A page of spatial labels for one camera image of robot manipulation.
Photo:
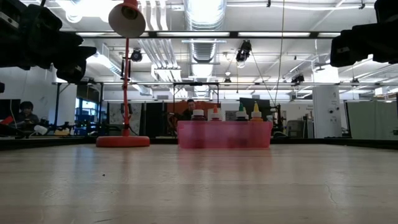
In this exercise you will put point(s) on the black ceiling camera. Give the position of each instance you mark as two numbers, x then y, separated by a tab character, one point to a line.
136	56
298	78
243	52

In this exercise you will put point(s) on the pink plastic bin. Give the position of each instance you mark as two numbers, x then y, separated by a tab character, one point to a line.
224	135

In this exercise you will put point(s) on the black metal table frame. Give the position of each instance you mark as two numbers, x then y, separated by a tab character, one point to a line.
342	142

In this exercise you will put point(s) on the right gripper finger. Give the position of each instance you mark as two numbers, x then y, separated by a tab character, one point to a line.
351	48

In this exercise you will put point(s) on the large dark red coloring bottle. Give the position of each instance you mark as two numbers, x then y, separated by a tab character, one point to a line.
198	114

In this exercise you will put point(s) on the black computer monitor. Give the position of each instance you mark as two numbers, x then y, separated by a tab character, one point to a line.
264	107
7	107

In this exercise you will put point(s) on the red desk lamp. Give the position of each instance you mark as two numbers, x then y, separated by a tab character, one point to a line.
122	141

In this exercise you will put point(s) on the black partition panel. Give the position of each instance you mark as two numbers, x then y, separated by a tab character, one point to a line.
152	118

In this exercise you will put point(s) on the green partition panel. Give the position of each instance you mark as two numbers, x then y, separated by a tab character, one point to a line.
370	119

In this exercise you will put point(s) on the large orange coloring bottle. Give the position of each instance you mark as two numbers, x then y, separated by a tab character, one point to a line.
256	114

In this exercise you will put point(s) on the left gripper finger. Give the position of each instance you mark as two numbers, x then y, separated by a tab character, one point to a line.
73	73
88	52

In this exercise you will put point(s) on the person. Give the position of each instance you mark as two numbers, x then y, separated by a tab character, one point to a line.
26	116
188	112

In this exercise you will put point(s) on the orange partition panel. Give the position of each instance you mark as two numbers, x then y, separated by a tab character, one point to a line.
174	107

